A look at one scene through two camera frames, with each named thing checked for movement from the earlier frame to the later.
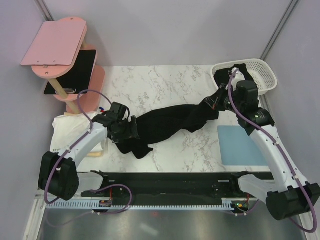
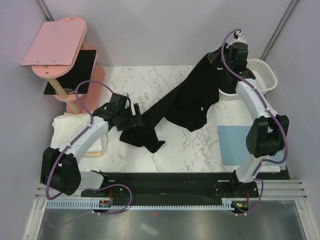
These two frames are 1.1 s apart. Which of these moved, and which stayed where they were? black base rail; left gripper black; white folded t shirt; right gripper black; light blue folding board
Moved: left gripper black; right gripper black
Stayed: black base rail; white folded t shirt; light blue folding board
